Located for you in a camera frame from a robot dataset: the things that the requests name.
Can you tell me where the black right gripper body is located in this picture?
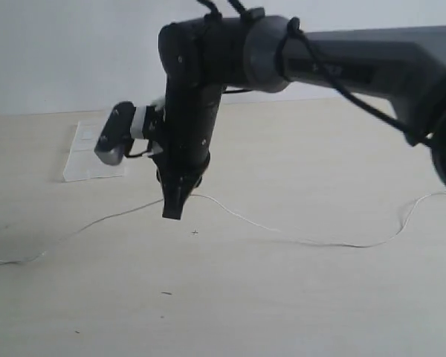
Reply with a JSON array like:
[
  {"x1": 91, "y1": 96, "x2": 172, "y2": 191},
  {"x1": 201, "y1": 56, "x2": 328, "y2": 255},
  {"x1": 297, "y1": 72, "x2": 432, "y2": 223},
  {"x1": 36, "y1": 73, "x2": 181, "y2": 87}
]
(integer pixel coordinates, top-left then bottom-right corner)
[{"x1": 155, "y1": 82, "x2": 222, "y2": 185}]

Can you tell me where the white earphone cable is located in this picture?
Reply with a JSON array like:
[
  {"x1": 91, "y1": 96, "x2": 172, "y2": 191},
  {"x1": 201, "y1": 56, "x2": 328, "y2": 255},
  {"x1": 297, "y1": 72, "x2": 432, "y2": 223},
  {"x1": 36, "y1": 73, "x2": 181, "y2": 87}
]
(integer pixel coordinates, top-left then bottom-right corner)
[{"x1": 0, "y1": 190, "x2": 446, "y2": 266}]

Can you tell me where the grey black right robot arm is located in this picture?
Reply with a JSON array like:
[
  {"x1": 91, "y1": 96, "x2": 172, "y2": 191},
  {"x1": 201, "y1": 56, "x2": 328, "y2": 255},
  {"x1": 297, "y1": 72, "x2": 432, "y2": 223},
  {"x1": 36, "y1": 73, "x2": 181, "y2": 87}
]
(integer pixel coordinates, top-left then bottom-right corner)
[{"x1": 158, "y1": 16, "x2": 446, "y2": 219}]

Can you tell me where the clear plastic storage box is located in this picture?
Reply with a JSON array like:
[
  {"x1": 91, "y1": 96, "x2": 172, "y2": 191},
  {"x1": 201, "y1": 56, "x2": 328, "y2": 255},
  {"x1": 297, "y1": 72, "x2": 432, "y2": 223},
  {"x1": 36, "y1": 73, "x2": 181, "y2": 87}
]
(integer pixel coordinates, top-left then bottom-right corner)
[{"x1": 63, "y1": 119, "x2": 126, "y2": 182}]

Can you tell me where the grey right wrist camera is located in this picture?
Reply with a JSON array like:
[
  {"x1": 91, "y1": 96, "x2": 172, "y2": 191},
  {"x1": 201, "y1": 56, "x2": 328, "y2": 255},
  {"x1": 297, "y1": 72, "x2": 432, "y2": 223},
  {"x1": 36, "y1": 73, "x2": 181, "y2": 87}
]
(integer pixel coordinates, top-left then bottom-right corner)
[{"x1": 94, "y1": 101, "x2": 136, "y2": 166}]

